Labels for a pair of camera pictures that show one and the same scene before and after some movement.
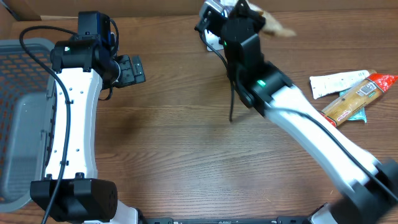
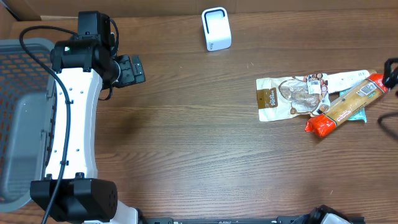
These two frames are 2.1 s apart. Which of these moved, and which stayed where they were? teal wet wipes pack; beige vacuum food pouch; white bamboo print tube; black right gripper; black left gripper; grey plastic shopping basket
Moved: beige vacuum food pouch; black right gripper
Stayed: black left gripper; white bamboo print tube; teal wet wipes pack; grey plastic shopping basket
